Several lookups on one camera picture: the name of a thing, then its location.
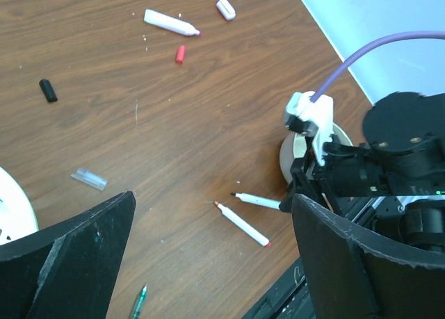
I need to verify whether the white marker red tip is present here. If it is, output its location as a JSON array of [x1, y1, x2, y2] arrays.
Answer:
[[214, 201, 271, 247]]

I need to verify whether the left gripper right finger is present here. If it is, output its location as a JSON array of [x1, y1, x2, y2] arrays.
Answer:
[[291, 195, 444, 318]]

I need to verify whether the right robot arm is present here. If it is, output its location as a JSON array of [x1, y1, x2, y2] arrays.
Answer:
[[286, 92, 444, 253]]

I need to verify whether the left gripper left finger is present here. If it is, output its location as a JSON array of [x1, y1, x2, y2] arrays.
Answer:
[[1, 191, 136, 318]]

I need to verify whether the green pen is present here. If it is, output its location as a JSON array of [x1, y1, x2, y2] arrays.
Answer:
[[129, 284, 148, 319]]

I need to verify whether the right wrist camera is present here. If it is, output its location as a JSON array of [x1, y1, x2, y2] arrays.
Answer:
[[283, 91, 334, 166]]

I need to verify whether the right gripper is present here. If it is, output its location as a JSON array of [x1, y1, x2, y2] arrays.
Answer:
[[288, 141, 387, 215]]

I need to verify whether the pink highlighter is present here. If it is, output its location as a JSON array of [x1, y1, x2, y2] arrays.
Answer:
[[143, 9, 201, 36]]

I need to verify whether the white marker black tip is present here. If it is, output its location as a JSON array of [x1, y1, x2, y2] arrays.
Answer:
[[231, 193, 280, 210]]

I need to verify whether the red marker cap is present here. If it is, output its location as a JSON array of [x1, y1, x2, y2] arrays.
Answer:
[[175, 45, 186, 64]]

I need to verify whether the black mounting base plate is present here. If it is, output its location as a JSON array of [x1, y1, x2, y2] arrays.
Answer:
[[243, 258, 316, 319]]

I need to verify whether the clear pen cap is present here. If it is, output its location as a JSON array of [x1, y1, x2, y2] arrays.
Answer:
[[71, 168, 108, 191]]

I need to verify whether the beige bowl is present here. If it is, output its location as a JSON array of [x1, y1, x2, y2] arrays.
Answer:
[[279, 124, 353, 185]]

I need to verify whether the pink highlighter cap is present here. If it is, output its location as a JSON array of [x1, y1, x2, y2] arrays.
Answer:
[[216, 0, 236, 21]]

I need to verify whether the black marker cap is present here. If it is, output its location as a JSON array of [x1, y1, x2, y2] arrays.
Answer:
[[39, 79, 58, 103]]

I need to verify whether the white laundry basket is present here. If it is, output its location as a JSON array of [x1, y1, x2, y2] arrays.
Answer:
[[1, 168, 39, 245]]

